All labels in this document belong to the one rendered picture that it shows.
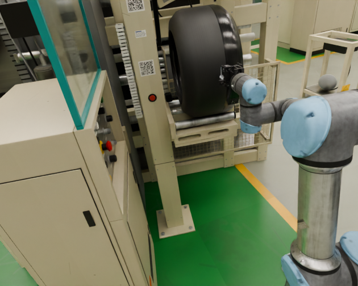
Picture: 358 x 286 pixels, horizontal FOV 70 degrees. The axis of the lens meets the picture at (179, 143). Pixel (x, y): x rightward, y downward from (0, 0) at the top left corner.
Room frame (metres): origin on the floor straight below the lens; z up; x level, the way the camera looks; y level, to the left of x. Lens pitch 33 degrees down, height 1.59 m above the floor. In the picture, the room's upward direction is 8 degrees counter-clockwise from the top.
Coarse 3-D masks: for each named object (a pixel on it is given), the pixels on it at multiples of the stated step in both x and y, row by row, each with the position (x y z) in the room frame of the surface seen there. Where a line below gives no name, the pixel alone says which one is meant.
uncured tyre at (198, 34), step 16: (176, 16) 1.34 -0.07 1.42; (192, 16) 1.27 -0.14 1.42; (208, 16) 1.26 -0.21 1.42; (224, 16) 1.26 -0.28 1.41; (176, 32) 1.25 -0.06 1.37; (192, 32) 1.19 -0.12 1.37; (208, 32) 1.19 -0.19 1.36; (224, 32) 1.19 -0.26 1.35; (176, 48) 1.24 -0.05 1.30; (192, 48) 1.15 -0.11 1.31; (208, 48) 1.15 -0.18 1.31; (224, 48) 1.15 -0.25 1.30; (240, 48) 1.18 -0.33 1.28; (176, 64) 1.62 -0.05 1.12; (192, 64) 1.13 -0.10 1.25; (208, 64) 1.12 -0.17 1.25; (224, 64) 1.13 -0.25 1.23; (176, 80) 1.53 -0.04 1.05; (192, 80) 1.12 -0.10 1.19; (208, 80) 1.11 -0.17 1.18; (192, 96) 1.13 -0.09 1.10; (208, 96) 1.12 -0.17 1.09; (224, 96) 1.13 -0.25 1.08; (192, 112) 1.18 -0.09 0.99; (208, 112) 1.19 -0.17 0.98
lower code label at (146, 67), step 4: (148, 60) 1.28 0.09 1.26; (152, 60) 1.28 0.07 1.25; (140, 64) 1.28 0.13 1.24; (144, 64) 1.28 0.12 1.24; (148, 64) 1.28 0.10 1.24; (152, 64) 1.28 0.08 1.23; (140, 68) 1.28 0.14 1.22; (144, 68) 1.28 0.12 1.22; (148, 68) 1.28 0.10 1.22; (152, 68) 1.28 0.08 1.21; (140, 72) 1.28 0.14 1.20; (144, 72) 1.28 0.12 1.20; (148, 72) 1.28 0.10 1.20; (152, 72) 1.28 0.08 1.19
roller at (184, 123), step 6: (216, 114) 1.26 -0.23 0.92; (222, 114) 1.25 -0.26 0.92; (228, 114) 1.25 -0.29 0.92; (234, 114) 1.25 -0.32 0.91; (186, 120) 1.23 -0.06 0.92; (192, 120) 1.23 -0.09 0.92; (198, 120) 1.23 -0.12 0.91; (204, 120) 1.23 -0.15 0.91; (210, 120) 1.23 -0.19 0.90; (216, 120) 1.23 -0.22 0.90; (222, 120) 1.24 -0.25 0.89; (180, 126) 1.21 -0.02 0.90; (186, 126) 1.22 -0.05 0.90; (192, 126) 1.22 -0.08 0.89
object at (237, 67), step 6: (222, 66) 1.01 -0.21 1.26; (228, 66) 0.99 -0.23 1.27; (234, 66) 0.97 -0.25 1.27; (240, 66) 0.95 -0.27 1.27; (222, 72) 1.01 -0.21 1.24; (228, 72) 0.97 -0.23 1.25; (234, 72) 0.92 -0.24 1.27; (240, 72) 0.92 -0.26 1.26; (228, 78) 0.97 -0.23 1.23; (228, 84) 0.97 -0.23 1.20
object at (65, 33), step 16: (32, 0) 0.62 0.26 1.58; (48, 0) 0.73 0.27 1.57; (64, 0) 0.90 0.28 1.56; (80, 0) 1.15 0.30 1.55; (48, 16) 0.68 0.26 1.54; (64, 16) 0.83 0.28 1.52; (80, 16) 1.07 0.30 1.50; (48, 32) 0.62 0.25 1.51; (64, 32) 0.78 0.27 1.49; (80, 32) 0.99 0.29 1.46; (48, 48) 0.62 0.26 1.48; (64, 48) 0.72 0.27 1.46; (80, 48) 0.91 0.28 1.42; (64, 64) 0.67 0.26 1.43; (80, 64) 0.84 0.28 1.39; (96, 64) 1.11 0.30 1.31; (64, 80) 0.62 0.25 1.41; (80, 80) 0.78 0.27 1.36; (96, 80) 0.99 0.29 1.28; (64, 96) 0.62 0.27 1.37; (80, 96) 0.72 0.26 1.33; (80, 112) 0.66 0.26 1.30; (80, 128) 0.62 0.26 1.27
